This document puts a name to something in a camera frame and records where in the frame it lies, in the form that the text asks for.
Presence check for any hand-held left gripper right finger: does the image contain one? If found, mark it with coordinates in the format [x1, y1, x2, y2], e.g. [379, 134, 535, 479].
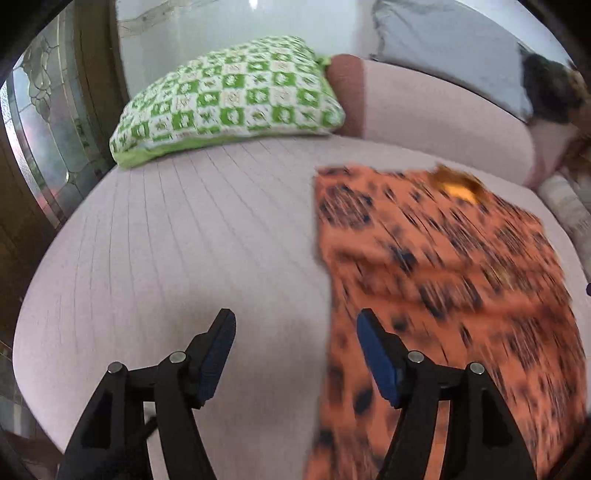
[356, 308, 539, 480]

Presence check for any wooden door with leaded glass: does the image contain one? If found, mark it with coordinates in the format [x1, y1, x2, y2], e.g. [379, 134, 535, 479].
[0, 0, 131, 333]

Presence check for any dark furry object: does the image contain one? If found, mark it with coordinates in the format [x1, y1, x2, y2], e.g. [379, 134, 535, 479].
[522, 53, 591, 126]

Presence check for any pink bolster cushion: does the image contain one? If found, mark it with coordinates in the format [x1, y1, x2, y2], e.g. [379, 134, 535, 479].
[327, 54, 539, 188]

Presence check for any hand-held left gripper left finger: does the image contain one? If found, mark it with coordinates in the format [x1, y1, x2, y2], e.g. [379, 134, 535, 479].
[55, 308, 237, 480]

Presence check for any green checkered pillow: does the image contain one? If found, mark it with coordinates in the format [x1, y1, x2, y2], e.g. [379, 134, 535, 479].
[109, 36, 346, 169]

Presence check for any orange floral garment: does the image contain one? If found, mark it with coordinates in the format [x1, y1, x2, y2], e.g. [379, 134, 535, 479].
[302, 161, 589, 480]

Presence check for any grey cushion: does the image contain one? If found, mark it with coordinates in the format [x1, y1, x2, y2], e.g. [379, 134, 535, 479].
[369, 0, 536, 123]

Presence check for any white patterned cushion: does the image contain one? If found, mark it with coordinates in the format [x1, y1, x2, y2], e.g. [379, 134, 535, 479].
[538, 174, 591, 278]

